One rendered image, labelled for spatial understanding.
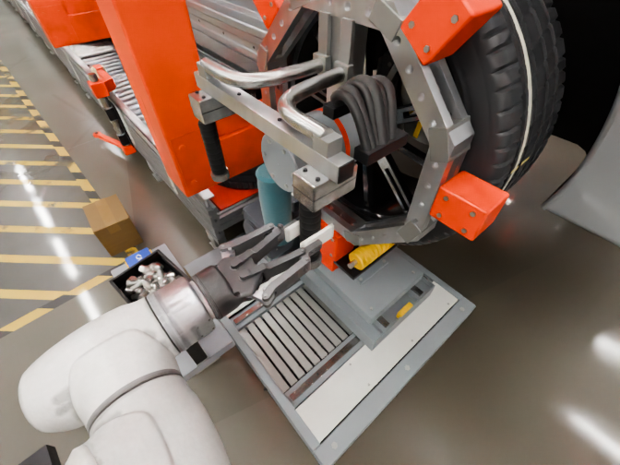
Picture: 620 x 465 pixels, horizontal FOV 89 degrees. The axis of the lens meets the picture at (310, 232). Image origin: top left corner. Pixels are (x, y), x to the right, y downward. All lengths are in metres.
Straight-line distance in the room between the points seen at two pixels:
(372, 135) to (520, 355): 1.24
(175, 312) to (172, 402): 0.11
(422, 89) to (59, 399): 0.60
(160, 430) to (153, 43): 0.81
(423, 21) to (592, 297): 1.58
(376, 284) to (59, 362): 0.99
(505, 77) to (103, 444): 0.66
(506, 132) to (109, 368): 0.64
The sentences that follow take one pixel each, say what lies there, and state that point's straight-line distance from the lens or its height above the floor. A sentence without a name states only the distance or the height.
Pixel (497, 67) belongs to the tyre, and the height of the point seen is 1.05.
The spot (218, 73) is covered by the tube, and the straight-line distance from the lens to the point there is 0.64.
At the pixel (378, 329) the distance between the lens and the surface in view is 1.21.
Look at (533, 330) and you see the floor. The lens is 1.64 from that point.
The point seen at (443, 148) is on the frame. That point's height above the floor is 0.95.
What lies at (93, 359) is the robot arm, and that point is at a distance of 0.44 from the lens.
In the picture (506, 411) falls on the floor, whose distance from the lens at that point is 1.43.
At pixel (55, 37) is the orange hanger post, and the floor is 0.58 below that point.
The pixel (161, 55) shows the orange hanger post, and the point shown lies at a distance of 0.96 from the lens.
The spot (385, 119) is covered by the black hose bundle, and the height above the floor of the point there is 1.01.
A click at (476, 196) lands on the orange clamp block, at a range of 0.59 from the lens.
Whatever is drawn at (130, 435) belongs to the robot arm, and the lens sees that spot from 0.38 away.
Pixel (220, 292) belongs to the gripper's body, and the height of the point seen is 0.86.
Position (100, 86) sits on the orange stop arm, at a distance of 2.23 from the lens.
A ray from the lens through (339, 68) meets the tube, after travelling 0.63.
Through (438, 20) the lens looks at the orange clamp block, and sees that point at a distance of 0.52.
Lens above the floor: 1.23
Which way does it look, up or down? 48 degrees down
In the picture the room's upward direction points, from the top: straight up
